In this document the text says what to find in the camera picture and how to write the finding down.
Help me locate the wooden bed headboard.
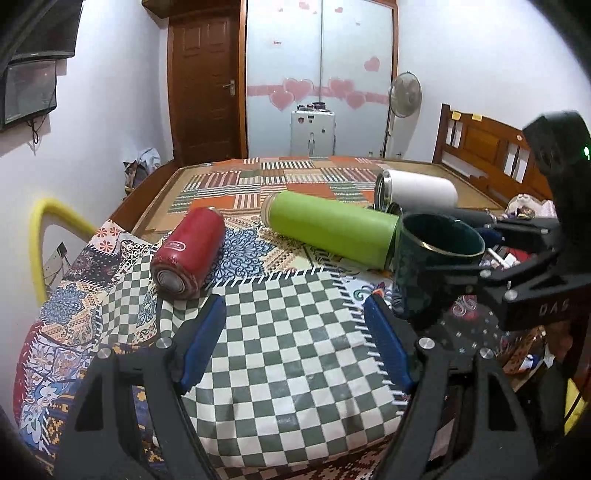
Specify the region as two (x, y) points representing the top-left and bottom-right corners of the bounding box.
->
(433, 104), (552, 206)

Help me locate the wall-mounted black television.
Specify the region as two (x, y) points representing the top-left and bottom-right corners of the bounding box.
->
(1, 0), (83, 70)

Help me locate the yellow foam tube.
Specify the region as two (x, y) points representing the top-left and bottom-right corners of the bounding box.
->
(28, 197), (98, 306)

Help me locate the standing electric fan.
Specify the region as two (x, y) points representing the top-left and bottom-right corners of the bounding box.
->
(384, 71), (423, 159)

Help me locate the frosted wardrobe with hearts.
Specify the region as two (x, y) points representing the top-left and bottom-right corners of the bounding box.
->
(245, 1), (398, 158)

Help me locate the black thermos bottle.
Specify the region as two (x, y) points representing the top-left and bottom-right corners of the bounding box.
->
(385, 203), (497, 228)

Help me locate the dark green mug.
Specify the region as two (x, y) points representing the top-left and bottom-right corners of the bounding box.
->
(392, 213), (486, 329)

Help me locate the wall power socket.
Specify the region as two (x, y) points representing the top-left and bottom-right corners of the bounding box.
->
(43, 242), (70, 285)

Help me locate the white thermos cup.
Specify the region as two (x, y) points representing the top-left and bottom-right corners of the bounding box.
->
(374, 169), (459, 212)

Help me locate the dark wooden door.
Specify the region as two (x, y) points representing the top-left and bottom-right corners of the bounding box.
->
(167, 7), (240, 166)

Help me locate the clothes pile in corner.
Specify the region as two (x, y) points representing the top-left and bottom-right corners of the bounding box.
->
(123, 148), (161, 193)

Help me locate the white appliance box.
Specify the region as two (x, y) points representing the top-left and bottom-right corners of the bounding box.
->
(290, 109), (335, 158)

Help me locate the green white checkered cloth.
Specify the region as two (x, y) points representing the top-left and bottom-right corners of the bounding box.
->
(98, 257), (412, 480)

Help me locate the lime green thermos bottle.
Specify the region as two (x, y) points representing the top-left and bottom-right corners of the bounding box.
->
(260, 191), (398, 270)

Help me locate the red thermos cup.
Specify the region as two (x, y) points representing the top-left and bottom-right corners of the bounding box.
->
(150, 207), (225, 299)

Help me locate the colourful patchwork bed sheet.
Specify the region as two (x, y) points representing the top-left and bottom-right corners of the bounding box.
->
(12, 156), (509, 480)

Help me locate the small black wall monitor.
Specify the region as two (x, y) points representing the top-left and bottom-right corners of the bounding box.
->
(1, 60), (57, 131)

